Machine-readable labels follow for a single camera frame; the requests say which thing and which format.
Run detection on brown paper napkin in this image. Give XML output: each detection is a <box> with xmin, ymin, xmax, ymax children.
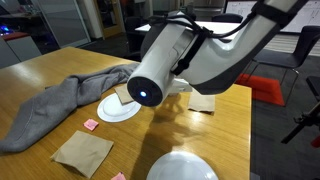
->
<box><xmin>187</xmin><ymin>89</ymin><xmax>216</xmax><ymax>113</ymax></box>
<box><xmin>113</xmin><ymin>84</ymin><xmax>135</xmax><ymax>105</ymax></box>
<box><xmin>50</xmin><ymin>130</ymin><xmax>115</xmax><ymax>179</ymax></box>

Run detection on white plate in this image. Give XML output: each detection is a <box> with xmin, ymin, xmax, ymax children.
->
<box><xmin>96</xmin><ymin>92</ymin><xmax>142</xmax><ymax>123</ymax></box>
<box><xmin>146</xmin><ymin>151</ymin><xmax>220</xmax><ymax>180</ymax></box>

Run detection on white background table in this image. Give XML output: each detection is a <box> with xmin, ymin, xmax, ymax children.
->
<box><xmin>134</xmin><ymin>20</ymin><xmax>254</xmax><ymax>43</ymax></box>

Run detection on wooden door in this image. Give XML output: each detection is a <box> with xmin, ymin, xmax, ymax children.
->
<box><xmin>93</xmin><ymin>0</ymin><xmax>126</xmax><ymax>39</ymax></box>

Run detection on red floor mat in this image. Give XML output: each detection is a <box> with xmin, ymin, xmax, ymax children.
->
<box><xmin>234</xmin><ymin>73</ymin><xmax>286</xmax><ymax>107</ymax></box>

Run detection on grey cloth sweater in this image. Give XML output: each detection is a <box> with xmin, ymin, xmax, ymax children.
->
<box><xmin>0</xmin><ymin>62</ymin><xmax>141</xmax><ymax>154</ymax></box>

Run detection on glass partition panel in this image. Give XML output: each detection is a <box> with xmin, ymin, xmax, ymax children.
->
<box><xmin>31</xmin><ymin>0</ymin><xmax>92</xmax><ymax>49</ymax></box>

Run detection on black chair with metal legs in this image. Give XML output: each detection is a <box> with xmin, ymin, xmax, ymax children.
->
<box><xmin>246</xmin><ymin>25</ymin><xmax>320</xmax><ymax>105</ymax></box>

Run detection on grey cabinet with red top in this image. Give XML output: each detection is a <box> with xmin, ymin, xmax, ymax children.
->
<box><xmin>0</xmin><ymin>31</ymin><xmax>43</xmax><ymax>70</ymax></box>

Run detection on blue lit device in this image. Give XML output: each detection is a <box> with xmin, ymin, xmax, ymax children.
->
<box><xmin>0</xmin><ymin>24</ymin><xmax>15</xmax><ymax>36</ymax></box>

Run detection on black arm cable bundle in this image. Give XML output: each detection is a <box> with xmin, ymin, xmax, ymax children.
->
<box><xmin>148</xmin><ymin>13</ymin><xmax>264</xmax><ymax>40</ymax></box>

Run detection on black articulated camera mount arm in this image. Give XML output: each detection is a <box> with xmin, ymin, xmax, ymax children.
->
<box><xmin>280</xmin><ymin>101</ymin><xmax>320</xmax><ymax>145</ymax></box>

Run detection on white wall cabinets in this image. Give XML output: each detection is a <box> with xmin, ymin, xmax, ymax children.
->
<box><xmin>224</xmin><ymin>0</ymin><xmax>320</xmax><ymax>34</ymax></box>

